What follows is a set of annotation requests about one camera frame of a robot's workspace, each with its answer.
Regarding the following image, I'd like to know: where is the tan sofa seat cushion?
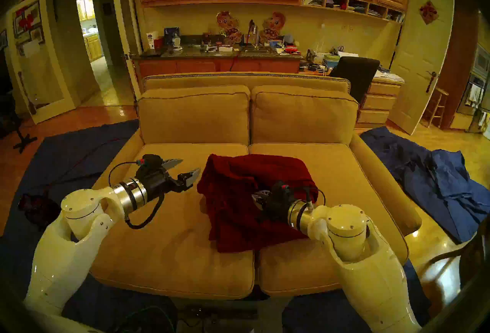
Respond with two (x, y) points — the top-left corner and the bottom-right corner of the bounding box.
(249, 143), (409, 297)
(90, 143), (255, 300)

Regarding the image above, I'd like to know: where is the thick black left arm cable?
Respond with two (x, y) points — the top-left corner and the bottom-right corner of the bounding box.
(124, 194), (166, 230)

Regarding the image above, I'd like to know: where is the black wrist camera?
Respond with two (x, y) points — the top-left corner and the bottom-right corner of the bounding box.
(136, 154), (163, 176)
(271, 181), (292, 197)

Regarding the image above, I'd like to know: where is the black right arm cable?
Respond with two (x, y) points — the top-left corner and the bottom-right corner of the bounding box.
(291, 185), (327, 211)

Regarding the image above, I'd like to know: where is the tan fabric sofa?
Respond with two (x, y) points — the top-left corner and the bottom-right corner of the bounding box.
(67, 72), (421, 300)

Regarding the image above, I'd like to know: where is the black television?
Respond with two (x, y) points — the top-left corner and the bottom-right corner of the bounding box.
(0, 51), (13, 96)

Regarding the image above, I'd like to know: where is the dark blue floor cloth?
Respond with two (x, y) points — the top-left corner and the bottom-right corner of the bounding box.
(360, 126), (490, 243)
(283, 259), (431, 333)
(0, 120), (178, 333)

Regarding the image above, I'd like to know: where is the wooden drawer desk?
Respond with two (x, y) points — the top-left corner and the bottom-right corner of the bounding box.
(299, 67), (405, 130)

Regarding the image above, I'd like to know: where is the white panel door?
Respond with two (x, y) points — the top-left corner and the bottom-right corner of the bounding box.
(388, 0), (455, 136)

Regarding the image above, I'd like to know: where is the wooden stool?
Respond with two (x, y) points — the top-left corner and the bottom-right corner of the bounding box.
(421, 87), (449, 129)

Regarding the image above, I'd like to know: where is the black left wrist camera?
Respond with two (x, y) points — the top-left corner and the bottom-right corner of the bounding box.
(136, 154), (163, 176)

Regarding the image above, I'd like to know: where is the white router with antennas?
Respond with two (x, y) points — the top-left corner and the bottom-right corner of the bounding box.
(312, 39), (327, 64)

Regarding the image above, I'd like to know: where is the red hanging counter cable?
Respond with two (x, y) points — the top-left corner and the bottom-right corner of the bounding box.
(229, 31), (251, 71)

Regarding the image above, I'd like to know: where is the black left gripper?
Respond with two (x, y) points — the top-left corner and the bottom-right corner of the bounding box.
(136, 159), (201, 202)

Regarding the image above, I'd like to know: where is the wooden kitchen base cabinet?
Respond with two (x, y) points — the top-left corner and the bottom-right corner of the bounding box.
(84, 33), (103, 62)

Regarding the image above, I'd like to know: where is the black floor stand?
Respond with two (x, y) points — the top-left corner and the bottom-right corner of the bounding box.
(8, 106), (38, 153)

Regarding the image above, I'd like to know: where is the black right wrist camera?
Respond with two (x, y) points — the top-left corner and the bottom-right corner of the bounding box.
(271, 181), (292, 197)

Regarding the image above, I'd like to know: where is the thin red floor cable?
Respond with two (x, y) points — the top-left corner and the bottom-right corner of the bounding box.
(42, 138), (131, 195)

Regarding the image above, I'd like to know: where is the tan sofa back cushion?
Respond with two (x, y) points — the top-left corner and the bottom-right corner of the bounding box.
(138, 85), (251, 145)
(250, 85), (359, 145)

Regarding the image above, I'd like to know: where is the white glass french door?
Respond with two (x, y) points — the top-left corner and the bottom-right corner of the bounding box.
(6, 0), (76, 124)

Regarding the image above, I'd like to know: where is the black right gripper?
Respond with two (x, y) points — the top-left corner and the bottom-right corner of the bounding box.
(252, 190), (297, 221)

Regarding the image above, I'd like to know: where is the black red floor device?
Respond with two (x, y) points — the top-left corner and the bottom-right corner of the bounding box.
(17, 192), (64, 230)

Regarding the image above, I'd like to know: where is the granite top kitchen counter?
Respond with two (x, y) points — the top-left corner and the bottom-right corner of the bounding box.
(132, 44), (304, 96)

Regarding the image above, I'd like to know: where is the open wooden cubby shelf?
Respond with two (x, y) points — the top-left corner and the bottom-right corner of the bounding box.
(301, 0), (405, 25)

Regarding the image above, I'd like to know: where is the white paper stack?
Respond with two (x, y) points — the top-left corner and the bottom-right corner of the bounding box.
(373, 70), (405, 83)

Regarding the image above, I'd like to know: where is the cartoon figure wall decoration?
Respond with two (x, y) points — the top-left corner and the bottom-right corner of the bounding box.
(259, 11), (286, 44)
(216, 10), (242, 44)

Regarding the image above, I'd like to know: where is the red fu door ornament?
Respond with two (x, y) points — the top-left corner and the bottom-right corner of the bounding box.
(419, 0), (439, 25)

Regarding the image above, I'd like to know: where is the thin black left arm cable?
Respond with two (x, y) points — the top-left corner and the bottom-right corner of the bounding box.
(108, 161), (139, 186)

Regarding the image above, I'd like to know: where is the black office chair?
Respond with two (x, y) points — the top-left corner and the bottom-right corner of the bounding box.
(329, 56), (381, 103)

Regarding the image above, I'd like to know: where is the red blanket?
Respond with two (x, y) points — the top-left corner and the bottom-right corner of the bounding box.
(197, 154), (319, 253)

